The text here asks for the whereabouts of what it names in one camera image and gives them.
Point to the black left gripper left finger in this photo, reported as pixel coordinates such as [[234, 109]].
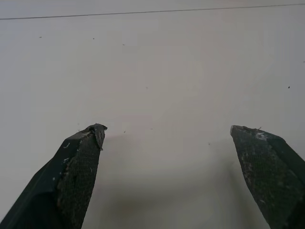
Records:
[[59, 181]]

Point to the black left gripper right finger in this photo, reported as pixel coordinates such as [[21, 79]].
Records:
[[271, 176]]

